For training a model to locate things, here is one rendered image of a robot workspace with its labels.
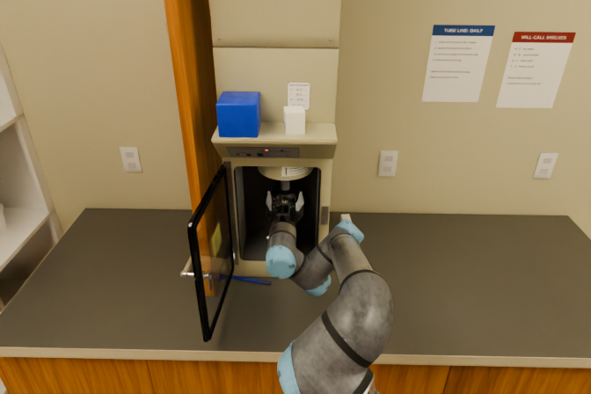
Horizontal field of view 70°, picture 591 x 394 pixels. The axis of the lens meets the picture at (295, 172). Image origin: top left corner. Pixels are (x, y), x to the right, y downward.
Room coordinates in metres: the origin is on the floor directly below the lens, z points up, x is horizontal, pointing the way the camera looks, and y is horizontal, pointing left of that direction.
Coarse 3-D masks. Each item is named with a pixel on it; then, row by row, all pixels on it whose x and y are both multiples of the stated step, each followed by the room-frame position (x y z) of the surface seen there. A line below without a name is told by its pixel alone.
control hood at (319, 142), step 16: (272, 128) 1.04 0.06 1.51; (320, 128) 1.04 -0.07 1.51; (224, 144) 0.98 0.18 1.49; (240, 144) 0.98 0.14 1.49; (256, 144) 0.98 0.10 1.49; (272, 144) 0.98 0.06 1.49; (288, 144) 0.98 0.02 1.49; (304, 144) 0.98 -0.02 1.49; (320, 144) 0.97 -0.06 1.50; (336, 144) 0.98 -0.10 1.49
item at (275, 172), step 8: (264, 168) 1.14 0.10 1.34; (272, 168) 1.12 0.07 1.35; (280, 168) 1.11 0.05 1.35; (288, 168) 1.11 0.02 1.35; (296, 168) 1.12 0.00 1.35; (304, 168) 1.13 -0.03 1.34; (312, 168) 1.17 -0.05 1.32; (272, 176) 1.11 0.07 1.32; (280, 176) 1.10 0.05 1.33; (288, 176) 1.10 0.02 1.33; (296, 176) 1.11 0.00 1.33; (304, 176) 1.12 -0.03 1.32
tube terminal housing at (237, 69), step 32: (224, 64) 1.09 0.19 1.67; (256, 64) 1.09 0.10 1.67; (288, 64) 1.09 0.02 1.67; (320, 64) 1.08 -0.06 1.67; (320, 96) 1.09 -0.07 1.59; (224, 160) 1.09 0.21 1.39; (256, 160) 1.09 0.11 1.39; (288, 160) 1.09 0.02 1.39; (320, 160) 1.08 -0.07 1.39; (320, 192) 1.11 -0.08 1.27; (320, 224) 1.08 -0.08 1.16
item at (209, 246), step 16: (208, 192) 0.91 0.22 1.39; (224, 192) 1.04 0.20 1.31; (208, 208) 0.90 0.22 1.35; (224, 208) 1.03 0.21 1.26; (208, 224) 0.89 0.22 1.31; (224, 224) 1.01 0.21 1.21; (208, 240) 0.87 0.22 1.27; (224, 240) 1.00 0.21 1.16; (192, 256) 0.77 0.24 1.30; (208, 256) 0.86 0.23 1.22; (224, 256) 0.99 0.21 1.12; (224, 272) 0.97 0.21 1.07; (208, 288) 0.83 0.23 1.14; (208, 304) 0.82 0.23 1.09; (208, 320) 0.81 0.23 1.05
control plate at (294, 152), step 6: (228, 150) 1.02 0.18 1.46; (234, 150) 1.02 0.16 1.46; (240, 150) 1.01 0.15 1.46; (246, 150) 1.01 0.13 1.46; (252, 150) 1.01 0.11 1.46; (258, 150) 1.01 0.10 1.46; (264, 150) 1.01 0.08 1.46; (270, 150) 1.01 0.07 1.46; (276, 150) 1.01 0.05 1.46; (288, 150) 1.01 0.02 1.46; (294, 150) 1.01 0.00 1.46; (234, 156) 1.05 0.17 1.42; (240, 156) 1.05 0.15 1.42; (246, 156) 1.05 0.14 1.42; (252, 156) 1.05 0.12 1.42; (264, 156) 1.04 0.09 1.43; (276, 156) 1.04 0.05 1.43; (282, 156) 1.04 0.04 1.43; (288, 156) 1.04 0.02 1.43; (294, 156) 1.04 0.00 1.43
